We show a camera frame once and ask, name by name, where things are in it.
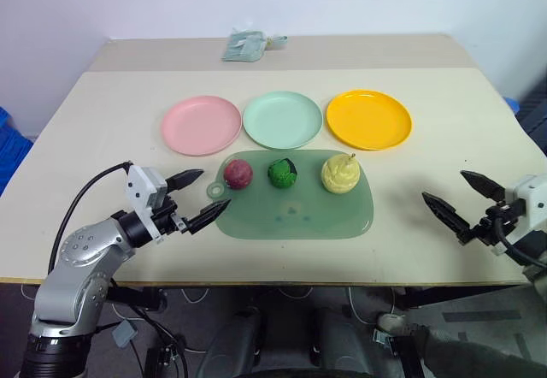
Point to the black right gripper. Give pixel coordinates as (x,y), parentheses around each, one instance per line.
(485,226)

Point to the yellow pear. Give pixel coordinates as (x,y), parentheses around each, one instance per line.
(340,175)

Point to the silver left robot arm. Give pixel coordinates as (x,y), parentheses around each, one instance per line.
(81,262)

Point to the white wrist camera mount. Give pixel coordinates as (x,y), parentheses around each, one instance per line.
(530,198)
(143,185)

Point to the dark rounded shape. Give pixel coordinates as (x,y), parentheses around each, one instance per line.
(231,348)

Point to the yellow plate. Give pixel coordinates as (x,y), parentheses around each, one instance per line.
(369,119)

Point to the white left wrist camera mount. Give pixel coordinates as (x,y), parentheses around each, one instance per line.
(143,185)

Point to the translucent green cutting board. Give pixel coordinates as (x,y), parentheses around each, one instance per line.
(295,215)

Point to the pink plate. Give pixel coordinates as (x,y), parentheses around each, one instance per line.
(201,125)

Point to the blue plastic crate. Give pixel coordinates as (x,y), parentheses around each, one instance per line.
(10,147)

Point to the small blue bin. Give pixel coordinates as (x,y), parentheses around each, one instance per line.
(513,105)

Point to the dark red round fruit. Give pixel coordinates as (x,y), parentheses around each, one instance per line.
(238,175)

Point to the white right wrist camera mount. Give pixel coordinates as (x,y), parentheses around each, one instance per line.
(530,198)

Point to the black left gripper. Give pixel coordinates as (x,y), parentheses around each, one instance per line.
(164,217)

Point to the black ribbed box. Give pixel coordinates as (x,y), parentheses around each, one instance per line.
(534,117)

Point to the mint green plate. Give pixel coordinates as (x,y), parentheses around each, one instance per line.
(282,119)

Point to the green bumpy fruit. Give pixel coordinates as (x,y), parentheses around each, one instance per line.
(282,173)

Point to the black table frame bar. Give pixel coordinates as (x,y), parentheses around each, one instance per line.
(132,299)

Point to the folded pale green cloth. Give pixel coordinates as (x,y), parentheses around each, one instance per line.
(243,46)

